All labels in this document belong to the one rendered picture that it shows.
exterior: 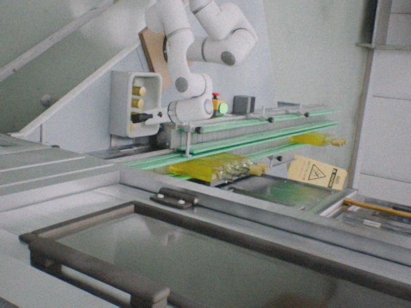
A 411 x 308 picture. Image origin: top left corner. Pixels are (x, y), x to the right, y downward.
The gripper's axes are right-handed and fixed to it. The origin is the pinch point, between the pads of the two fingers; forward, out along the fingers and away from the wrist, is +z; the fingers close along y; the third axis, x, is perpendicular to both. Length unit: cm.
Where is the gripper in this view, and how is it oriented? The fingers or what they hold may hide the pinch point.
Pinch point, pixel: (140, 118)
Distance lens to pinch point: 166.5
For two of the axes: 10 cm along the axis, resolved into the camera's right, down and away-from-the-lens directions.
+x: -1.5, -9.8, -0.9
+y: 5.4, -1.6, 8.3
